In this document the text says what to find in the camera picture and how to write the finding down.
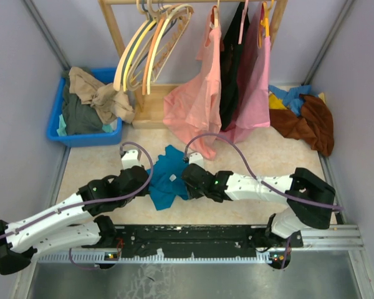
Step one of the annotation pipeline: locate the teal blue t shirt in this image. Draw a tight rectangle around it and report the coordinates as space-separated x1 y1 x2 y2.
149 145 189 211

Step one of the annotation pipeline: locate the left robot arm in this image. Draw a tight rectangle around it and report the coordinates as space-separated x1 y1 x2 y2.
0 166 152 275

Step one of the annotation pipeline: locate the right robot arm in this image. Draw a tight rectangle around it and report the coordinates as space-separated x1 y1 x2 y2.
181 164 337 249

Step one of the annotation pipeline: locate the salmon pink t shirt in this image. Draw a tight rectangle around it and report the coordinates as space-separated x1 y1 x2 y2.
163 16 221 143

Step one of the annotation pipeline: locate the beige t shirt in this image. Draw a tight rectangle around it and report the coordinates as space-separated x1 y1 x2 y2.
68 67 135 125

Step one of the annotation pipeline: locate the orange plastic hanger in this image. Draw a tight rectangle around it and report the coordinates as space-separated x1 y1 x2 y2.
141 12 188 96

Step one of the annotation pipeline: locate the black t shirt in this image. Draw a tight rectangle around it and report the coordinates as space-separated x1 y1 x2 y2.
219 2 244 131

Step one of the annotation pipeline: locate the dark grey t shirt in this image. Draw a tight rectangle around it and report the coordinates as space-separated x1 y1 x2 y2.
62 76 104 136

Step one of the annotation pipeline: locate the brown t shirt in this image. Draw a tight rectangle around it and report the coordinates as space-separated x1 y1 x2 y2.
269 94 334 157

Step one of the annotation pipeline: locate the beige hanger with shirt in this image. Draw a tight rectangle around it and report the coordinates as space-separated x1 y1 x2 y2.
210 0 220 29

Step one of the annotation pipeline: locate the cream plastic hanger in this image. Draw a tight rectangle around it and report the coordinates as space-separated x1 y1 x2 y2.
112 4 194 92

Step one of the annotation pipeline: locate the yellow hanger with shirt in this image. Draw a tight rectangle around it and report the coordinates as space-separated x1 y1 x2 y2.
257 0 274 48

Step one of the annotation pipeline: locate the pink hanger with shirt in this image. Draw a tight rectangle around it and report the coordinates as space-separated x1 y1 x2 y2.
238 0 249 45

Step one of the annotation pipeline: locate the wooden clothes rack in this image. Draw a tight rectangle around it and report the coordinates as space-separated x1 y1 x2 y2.
98 1 288 129

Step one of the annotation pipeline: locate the yellow cloth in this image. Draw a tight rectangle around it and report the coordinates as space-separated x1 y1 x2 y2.
269 92 326 110

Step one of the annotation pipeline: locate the blue plastic bin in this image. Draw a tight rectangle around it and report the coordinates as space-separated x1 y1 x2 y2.
46 70 122 148

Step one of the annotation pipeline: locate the light blue cloth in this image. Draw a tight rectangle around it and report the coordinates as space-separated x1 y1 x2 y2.
269 85 312 116

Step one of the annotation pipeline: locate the mint green cloth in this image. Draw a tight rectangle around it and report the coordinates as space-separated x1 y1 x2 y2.
56 114 118 136

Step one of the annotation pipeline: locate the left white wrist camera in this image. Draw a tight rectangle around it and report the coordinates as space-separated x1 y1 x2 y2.
120 149 142 169

